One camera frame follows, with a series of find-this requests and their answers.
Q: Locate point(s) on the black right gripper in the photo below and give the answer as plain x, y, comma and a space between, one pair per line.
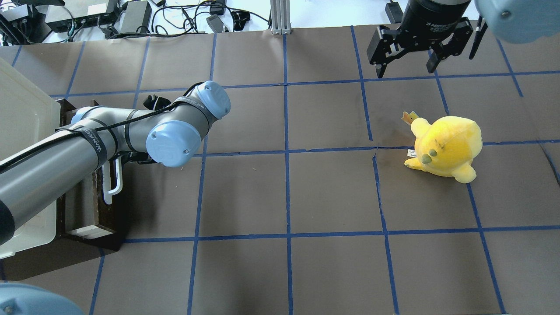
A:
426, 19

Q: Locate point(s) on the yellow plush toy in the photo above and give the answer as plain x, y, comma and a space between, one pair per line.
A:
445, 148

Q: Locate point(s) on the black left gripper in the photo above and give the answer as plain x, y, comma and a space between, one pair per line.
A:
154, 103

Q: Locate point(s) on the black network switch box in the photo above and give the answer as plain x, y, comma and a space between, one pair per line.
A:
77, 13

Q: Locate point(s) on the black power adapter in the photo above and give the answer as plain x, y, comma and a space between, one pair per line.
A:
136, 16

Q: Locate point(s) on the aluminium frame post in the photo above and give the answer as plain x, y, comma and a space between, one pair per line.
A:
280, 20

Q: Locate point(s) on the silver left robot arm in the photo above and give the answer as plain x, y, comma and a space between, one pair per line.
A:
35, 177

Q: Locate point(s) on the right robot arm blue joint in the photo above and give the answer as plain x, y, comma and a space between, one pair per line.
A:
520, 21

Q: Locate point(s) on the cream plastic storage box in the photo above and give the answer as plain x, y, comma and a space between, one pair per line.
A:
27, 115

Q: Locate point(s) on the white drawer handle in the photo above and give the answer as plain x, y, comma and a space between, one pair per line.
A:
112, 180

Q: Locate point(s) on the dark wooden drawer cabinet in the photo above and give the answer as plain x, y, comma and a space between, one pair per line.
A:
84, 223

